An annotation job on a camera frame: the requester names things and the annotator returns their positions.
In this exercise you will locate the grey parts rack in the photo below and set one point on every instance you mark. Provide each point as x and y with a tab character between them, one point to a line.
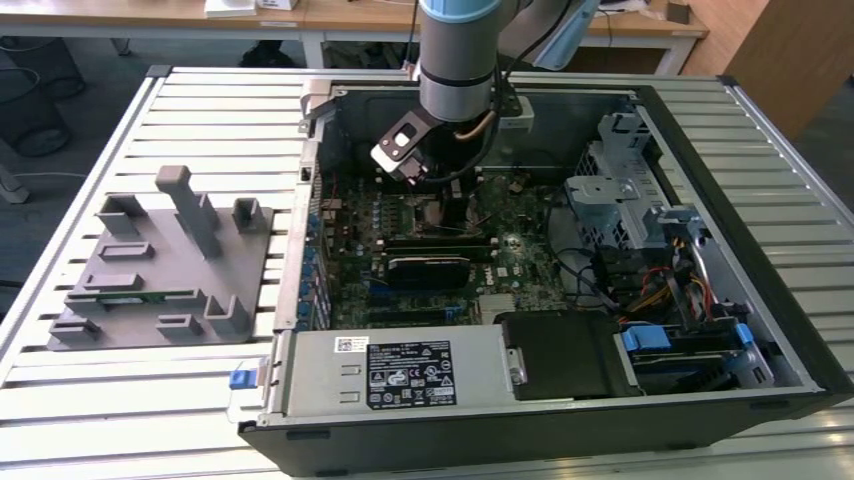
173	260

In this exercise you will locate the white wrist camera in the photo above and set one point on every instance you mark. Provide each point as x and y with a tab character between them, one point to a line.
400	145

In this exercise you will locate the black waste bin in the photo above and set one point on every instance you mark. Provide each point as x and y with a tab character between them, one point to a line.
40	115

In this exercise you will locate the black plastic shroud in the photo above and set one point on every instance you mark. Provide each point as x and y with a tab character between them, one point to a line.
567	355

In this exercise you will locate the wooden desk white frame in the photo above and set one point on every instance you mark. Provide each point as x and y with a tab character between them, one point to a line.
240	22

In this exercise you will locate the green motherboard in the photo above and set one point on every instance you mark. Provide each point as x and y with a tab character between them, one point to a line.
533	260

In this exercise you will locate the black expansion slot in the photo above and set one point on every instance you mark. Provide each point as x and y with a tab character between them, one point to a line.
407	316

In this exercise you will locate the white furniture foot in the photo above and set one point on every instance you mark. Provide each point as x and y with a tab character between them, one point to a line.
14	187

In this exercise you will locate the small black box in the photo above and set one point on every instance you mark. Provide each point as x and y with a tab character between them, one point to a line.
677	12

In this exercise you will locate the silver chipset heatsink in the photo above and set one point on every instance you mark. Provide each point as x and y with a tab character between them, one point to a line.
496	306

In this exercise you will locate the CPU socket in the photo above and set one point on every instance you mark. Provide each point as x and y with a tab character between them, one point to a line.
427	212

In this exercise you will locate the blue drive clip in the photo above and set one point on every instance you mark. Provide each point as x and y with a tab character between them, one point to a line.
742	340

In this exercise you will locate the blue case latch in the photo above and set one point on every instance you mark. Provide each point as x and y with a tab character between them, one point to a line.
241	380

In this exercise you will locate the silver power supply unit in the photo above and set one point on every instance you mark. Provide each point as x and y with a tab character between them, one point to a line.
313	370

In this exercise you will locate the small white box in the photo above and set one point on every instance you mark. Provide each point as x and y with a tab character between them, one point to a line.
276	4

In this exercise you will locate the small grey wrist camera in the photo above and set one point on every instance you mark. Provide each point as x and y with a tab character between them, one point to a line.
516	115

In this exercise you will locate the silver drive cage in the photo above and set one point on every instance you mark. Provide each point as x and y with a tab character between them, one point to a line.
596	192

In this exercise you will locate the hard disk in blue carrier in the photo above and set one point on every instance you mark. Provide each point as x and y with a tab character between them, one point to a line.
643	340

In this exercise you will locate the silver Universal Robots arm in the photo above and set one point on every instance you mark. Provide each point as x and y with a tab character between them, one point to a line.
460	60

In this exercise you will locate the green RAM stick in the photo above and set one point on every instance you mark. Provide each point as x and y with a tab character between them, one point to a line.
156	298

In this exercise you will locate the black open PC case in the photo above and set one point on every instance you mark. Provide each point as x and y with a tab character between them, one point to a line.
467	445

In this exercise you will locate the wooden cabinet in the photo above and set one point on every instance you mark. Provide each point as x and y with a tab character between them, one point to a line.
787	60

